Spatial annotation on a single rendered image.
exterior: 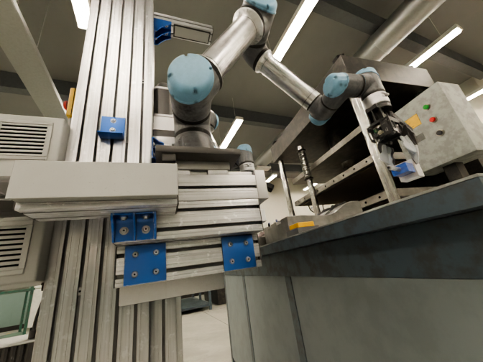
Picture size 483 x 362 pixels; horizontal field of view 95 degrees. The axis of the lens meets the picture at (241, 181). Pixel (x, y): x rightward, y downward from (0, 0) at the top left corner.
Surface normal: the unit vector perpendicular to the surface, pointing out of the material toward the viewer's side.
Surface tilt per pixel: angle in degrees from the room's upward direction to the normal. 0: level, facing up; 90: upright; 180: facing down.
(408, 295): 90
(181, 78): 96
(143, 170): 90
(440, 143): 90
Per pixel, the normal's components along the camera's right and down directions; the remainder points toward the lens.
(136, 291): 0.32, -0.38
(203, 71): 0.12, -0.26
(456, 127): -0.96, 0.03
